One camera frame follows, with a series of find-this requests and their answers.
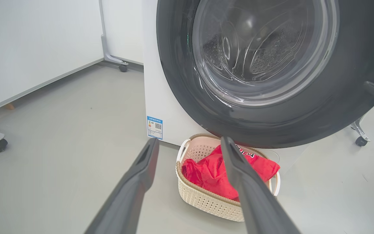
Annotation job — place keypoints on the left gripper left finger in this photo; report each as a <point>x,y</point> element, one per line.
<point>125,201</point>

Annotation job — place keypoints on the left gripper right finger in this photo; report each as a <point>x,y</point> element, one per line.
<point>258,201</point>

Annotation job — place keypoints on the red jersey with print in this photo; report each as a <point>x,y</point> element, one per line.
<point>216,175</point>

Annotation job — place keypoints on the red cloth garment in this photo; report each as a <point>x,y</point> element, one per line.
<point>192,172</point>

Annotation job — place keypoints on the round black glass washer door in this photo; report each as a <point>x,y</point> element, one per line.
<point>180,81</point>

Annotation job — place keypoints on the cream perforated laundry basket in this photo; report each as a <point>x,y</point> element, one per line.
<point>203,203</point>

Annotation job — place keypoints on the washing machine drum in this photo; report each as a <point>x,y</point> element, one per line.
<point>265,58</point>

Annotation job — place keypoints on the white front-load washing machine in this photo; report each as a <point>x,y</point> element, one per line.
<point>167,81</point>

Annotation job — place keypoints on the blue energy label sticker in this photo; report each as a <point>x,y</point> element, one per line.
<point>154,127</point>

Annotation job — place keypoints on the white partition panel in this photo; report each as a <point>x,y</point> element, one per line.
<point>122,29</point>
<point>28,48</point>

